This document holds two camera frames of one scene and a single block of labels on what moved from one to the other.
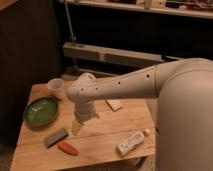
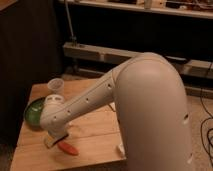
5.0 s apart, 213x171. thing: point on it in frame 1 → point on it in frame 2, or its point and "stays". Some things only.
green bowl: (41, 111) stays
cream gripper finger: (76, 125) → (48, 141)
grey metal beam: (115, 54) stays
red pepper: (68, 148) stays
